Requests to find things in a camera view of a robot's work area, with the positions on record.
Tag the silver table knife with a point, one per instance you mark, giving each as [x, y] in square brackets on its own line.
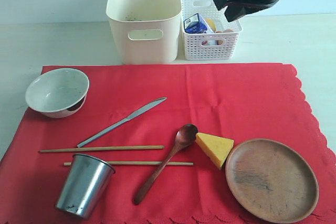
[131, 116]

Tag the wooden chopstick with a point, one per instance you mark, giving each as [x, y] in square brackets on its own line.
[148, 163]
[105, 148]

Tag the dark wooden spoon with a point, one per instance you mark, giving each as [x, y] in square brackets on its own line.
[185, 136]

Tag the brown egg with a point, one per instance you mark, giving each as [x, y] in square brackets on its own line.
[220, 42]

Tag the lower wooden chopstick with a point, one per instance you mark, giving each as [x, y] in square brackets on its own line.
[148, 163]

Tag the blue milk carton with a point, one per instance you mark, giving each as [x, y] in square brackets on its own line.
[196, 24]

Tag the yellow lemon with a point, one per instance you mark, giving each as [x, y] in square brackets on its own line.
[211, 24]

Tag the white ceramic bowl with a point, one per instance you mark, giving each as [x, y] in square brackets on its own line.
[58, 93]

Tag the yellow cheese wedge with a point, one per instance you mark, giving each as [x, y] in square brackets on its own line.
[215, 147]

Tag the white perforated plastic basket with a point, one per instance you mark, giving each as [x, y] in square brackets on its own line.
[204, 46]

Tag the brown wooden plate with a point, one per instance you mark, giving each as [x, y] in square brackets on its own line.
[272, 181]

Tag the red tablecloth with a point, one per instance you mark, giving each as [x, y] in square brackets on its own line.
[238, 101]

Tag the stainless steel cup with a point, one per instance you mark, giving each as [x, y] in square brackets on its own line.
[87, 179]

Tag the cream plastic bin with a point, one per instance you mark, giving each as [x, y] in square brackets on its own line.
[145, 31]

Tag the upper wooden chopstick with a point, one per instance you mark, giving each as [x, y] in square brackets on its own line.
[105, 148]

